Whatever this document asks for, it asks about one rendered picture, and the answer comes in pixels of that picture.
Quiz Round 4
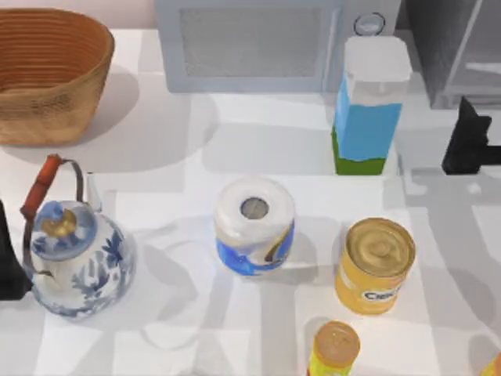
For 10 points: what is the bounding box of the grey cabinet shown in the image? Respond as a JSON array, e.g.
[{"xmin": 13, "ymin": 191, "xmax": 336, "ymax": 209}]
[{"xmin": 395, "ymin": 0, "xmax": 501, "ymax": 111}]

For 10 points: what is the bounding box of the yellow can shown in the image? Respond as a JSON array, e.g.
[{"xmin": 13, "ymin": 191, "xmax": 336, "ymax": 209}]
[{"xmin": 334, "ymin": 217, "xmax": 417, "ymax": 316}]

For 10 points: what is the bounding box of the blue green milk carton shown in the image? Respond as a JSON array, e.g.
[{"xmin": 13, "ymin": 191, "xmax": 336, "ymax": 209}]
[{"xmin": 331, "ymin": 35, "xmax": 414, "ymax": 176}]

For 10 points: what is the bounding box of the round microwave knob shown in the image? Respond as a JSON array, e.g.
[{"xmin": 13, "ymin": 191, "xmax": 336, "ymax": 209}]
[{"xmin": 353, "ymin": 12, "xmax": 387, "ymax": 37}]

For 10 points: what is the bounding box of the wrapped toilet paper roll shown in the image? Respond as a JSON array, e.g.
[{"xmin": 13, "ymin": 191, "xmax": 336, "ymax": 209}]
[{"xmin": 212, "ymin": 175, "xmax": 297, "ymax": 277}]

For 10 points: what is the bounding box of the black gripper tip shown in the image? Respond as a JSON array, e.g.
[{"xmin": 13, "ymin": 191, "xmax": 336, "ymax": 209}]
[
  {"xmin": 0, "ymin": 199, "xmax": 34, "ymax": 302},
  {"xmin": 441, "ymin": 96, "xmax": 501, "ymax": 176}
]

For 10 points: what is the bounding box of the orange yellow package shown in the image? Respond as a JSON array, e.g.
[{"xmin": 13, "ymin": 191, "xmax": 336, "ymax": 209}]
[{"xmin": 478, "ymin": 351, "xmax": 501, "ymax": 376}]

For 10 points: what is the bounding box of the pale microwave oven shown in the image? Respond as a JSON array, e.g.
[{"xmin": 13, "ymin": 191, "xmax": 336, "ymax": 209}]
[{"xmin": 154, "ymin": 0, "xmax": 402, "ymax": 95}]

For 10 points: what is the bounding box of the yellow canister with orange lid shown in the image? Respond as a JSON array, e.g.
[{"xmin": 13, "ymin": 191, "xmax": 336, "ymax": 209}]
[{"xmin": 306, "ymin": 320, "xmax": 362, "ymax": 376}]

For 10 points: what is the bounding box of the blue and white teapot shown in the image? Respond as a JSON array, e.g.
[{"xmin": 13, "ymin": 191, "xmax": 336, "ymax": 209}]
[{"xmin": 20, "ymin": 154, "xmax": 139, "ymax": 322}]

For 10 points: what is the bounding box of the woven brown basket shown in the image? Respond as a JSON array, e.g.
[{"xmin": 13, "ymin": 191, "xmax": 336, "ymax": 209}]
[{"xmin": 0, "ymin": 8, "xmax": 116, "ymax": 146}]

